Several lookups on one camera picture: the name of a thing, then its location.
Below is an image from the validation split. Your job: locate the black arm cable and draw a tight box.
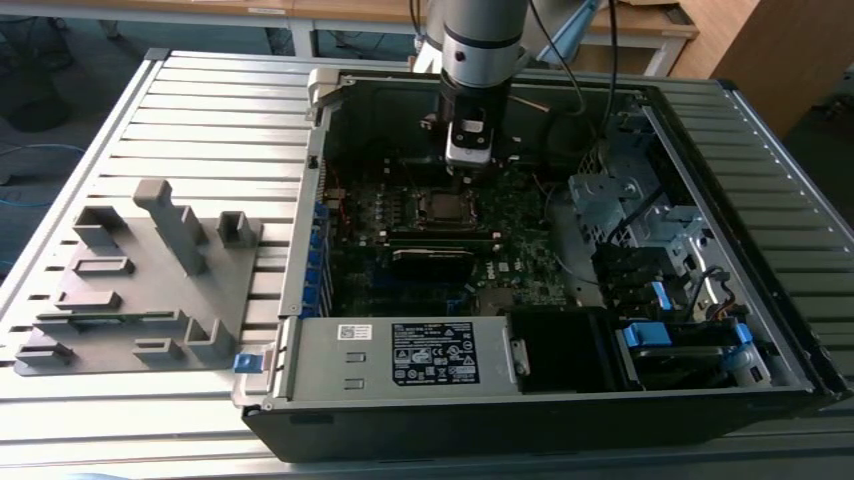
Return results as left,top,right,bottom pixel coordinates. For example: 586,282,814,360
530,0,588,117
603,0,620,139

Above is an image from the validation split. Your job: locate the grey metal disk bay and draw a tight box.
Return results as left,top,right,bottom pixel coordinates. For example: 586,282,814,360
566,139,712,274

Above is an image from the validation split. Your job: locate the finned chipset heatsink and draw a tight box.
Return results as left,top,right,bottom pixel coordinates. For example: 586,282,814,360
476,287,516,312

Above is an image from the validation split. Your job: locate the black graphics card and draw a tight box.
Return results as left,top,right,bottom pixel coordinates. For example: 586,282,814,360
389,247,477,282

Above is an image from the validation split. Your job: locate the blue disk carrier latch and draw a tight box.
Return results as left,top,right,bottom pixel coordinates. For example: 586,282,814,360
647,281,674,312
616,322,672,349

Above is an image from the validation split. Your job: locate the pale blue teach pendant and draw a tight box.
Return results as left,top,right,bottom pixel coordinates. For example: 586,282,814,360
532,0,602,71

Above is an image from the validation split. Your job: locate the metal socket cover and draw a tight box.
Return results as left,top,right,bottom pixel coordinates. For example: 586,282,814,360
417,189,480,229

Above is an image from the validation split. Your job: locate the wooden cabinet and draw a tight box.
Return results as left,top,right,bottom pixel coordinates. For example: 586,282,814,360
670,0,854,139

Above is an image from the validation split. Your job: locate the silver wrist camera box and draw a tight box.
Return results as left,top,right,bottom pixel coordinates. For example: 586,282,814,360
443,117,496,167

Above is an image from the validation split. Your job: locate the blue expansion card retainer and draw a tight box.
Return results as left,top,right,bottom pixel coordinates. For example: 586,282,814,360
300,197,332,315

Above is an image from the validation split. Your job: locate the green motherboard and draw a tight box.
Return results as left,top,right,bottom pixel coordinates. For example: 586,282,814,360
319,154,602,319

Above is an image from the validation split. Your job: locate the thin red wire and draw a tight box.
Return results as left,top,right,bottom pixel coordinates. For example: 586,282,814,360
327,188,352,224

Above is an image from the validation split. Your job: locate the wooden desk white frame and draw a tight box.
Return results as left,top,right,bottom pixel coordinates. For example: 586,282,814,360
0,0,299,39
292,0,700,77

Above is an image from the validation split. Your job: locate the grey parts rack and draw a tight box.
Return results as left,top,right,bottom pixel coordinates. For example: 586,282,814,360
10,178,267,376

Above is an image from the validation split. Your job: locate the CPU socket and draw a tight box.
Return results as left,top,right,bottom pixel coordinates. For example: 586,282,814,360
411,187,484,232

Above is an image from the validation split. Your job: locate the black cable bundle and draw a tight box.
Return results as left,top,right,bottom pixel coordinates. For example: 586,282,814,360
540,112,599,174

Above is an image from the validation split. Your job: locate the blue floor cable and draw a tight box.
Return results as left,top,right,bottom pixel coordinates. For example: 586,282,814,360
0,142,88,211

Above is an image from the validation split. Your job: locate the silver CPU green edge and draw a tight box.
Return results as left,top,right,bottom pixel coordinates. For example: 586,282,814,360
427,193,471,220

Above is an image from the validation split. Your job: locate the silver power supply unit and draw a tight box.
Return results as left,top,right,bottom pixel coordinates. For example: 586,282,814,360
264,314,523,401

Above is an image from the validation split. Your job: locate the black PC case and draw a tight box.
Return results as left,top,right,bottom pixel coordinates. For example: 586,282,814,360
229,67,852,464

